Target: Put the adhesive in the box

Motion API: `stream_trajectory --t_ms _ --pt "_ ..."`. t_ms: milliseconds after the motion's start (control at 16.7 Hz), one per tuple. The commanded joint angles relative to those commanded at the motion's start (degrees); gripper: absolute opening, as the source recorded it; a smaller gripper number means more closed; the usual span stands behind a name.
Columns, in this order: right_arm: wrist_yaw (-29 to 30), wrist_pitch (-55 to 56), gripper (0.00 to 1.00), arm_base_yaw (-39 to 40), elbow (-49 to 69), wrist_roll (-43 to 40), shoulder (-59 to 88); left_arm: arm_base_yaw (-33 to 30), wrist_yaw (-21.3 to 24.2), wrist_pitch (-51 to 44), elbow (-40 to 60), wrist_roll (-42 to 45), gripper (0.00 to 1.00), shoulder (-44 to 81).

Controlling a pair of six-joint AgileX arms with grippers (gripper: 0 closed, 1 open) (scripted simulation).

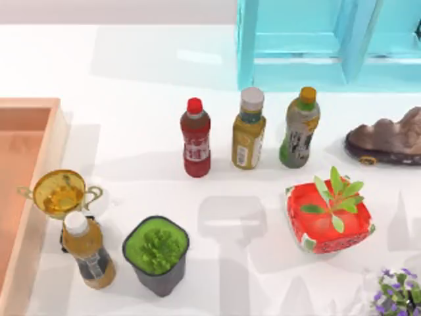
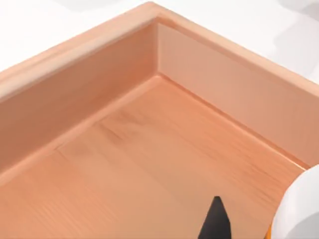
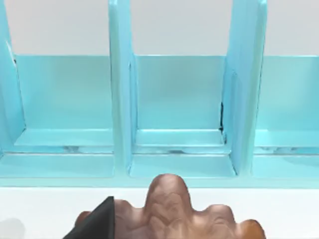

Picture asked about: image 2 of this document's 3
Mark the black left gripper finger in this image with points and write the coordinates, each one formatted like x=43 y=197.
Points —
x=216 y=221

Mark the white rounded object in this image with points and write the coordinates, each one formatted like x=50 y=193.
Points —
x=299 y=206

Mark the shallow salmon-coloured box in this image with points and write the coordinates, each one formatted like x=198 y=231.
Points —
x=139 y=139

